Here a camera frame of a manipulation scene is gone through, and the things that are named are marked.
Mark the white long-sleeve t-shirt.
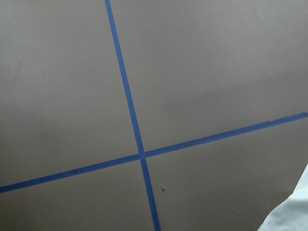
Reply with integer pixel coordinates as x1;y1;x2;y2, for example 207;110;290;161
258;167;308;231

